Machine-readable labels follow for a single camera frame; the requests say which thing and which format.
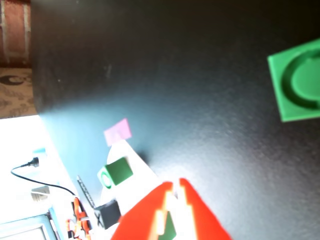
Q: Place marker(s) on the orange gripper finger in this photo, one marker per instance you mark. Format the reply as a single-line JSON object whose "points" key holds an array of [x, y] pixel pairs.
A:
{"points": [[140, 220], [202, 220]]}

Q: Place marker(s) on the green cube with circle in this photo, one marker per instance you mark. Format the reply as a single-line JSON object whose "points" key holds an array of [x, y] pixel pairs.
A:
{"points": [[120, 171], [277, 75], [169, 227]]}

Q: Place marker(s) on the black cube with cross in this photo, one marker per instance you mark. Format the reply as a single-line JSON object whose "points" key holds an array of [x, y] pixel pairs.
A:
{"points": [[110, 212]]}

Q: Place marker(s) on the white numbered grid paper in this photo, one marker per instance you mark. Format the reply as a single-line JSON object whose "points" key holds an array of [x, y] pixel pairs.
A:
{"points": [[135, 160]]}

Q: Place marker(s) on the black ridged strip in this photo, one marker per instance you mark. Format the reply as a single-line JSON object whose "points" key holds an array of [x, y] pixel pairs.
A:
{"points": [[85, 192]]}

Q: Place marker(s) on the orange black mechanical assembly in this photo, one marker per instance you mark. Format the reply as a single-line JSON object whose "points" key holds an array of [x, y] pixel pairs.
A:
{"points": [[78, 217]]}

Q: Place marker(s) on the pink tape strip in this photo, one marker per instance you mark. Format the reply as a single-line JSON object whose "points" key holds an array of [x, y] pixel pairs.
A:
{"points": [[117, 132]]}

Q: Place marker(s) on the patterned beige rug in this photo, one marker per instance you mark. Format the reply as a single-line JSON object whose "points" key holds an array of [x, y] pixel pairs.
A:
{"points": [[15, 95]]}

